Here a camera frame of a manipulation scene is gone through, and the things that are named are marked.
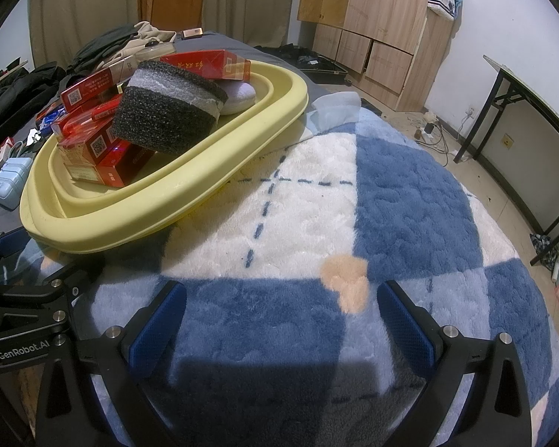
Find white plush toy green leaf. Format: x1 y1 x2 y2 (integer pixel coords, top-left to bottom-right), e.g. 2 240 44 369
219 81 257 116

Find dark foam cylinder grey band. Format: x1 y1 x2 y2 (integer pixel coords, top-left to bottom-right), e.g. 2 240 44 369
112 60 229 155

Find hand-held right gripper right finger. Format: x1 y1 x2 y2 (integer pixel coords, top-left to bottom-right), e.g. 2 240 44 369
376 280 530 447

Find black jacket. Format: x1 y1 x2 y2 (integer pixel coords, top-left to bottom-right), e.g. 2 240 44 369
0 63 67 150

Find light blue case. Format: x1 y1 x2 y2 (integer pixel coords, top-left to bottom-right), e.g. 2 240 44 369
0 157 33 212

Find blue snack packet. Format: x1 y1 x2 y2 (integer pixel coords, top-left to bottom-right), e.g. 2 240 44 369
36 107 69 131

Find beige cloth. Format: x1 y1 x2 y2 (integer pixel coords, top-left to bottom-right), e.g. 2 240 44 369
121 21 178 57

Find white power strip with cables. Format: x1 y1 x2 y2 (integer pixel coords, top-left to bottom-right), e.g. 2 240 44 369
412 114 451 155

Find beige curtain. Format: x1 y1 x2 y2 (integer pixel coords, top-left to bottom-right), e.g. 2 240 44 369
28 0 300 64

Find wooden wardrobe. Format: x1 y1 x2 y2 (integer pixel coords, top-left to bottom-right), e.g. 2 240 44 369
298 0 467 112

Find open black suitcase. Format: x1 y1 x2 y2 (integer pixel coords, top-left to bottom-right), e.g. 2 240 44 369
265 44 351 86

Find blue white checked rug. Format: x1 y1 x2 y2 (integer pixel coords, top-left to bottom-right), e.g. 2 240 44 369
19 91 559 447

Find clear-wrapped red pack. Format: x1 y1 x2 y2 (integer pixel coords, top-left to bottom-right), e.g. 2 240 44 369
51 94 122 137

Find yellow plastic tray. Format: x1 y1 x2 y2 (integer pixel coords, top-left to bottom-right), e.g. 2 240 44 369
19 59 309 255

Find large red carton silver end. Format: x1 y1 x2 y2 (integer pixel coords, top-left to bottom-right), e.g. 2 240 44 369
161 50 252 83

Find small red box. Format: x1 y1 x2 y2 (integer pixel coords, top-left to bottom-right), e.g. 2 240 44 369
56 118 120 182
98 142 155 188

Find black folding table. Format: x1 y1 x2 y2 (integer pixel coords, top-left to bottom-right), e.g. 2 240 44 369
454 55 559 266

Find red carton with code label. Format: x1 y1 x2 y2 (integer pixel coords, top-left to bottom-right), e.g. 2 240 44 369
60 58 143 113

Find dark patterned cloth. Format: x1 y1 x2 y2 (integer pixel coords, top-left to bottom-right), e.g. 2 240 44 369
528 233 559 269

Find dark green clothing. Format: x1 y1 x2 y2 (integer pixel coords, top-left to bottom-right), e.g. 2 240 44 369
70 23 143 72

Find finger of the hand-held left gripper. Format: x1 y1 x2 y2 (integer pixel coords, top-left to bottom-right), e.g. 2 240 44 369
42 261 106 309
0 229 32 285

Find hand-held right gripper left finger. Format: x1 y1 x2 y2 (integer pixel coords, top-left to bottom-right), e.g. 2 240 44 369
35 280 188 447

